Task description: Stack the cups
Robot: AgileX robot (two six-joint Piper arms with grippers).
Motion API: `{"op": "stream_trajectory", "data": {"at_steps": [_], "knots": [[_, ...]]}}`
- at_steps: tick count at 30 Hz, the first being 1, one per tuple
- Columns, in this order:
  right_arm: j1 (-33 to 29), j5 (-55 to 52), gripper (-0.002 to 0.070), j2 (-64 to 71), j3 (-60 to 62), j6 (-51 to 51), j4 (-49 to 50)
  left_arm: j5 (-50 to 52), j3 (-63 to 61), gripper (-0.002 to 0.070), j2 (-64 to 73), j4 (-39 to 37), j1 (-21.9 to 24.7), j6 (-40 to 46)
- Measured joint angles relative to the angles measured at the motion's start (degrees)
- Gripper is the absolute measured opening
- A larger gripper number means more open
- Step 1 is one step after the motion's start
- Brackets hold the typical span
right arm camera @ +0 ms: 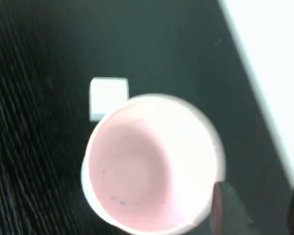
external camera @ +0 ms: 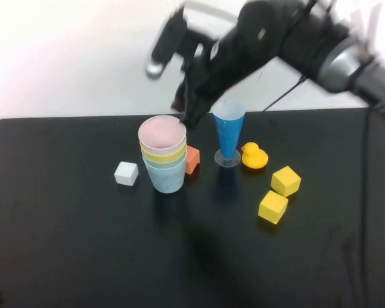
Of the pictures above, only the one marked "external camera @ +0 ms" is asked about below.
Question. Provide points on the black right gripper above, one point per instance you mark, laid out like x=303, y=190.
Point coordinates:
x=224, y=67

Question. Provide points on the pink plastic cup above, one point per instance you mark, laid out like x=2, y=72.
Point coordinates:
x=162, y=134

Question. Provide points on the yellow plastic cup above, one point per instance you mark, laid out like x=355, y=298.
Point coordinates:
x=162, y=158

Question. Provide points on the green plastic cup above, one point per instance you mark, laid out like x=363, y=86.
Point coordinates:
x=163, y=165

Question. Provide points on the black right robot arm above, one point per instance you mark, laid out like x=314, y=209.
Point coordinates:
x=340, y=64

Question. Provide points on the tall blue cone glass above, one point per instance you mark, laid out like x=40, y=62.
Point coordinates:
x=227, y=134

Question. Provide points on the orange arch block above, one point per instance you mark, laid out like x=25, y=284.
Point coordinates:
x=192, y=160

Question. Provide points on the light blue plastic cup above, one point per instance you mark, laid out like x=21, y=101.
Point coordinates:
x=165, y=181

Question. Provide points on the yellow rubber duck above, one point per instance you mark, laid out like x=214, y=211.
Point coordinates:
x=255, y=158

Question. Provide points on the white foam cube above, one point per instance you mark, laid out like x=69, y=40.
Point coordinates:
x=125, y=174

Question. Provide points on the yellow foam cube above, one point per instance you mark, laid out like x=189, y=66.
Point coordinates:
x=285, y=183
x=272, y=208

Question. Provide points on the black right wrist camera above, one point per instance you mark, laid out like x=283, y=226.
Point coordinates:
x=170, y=38

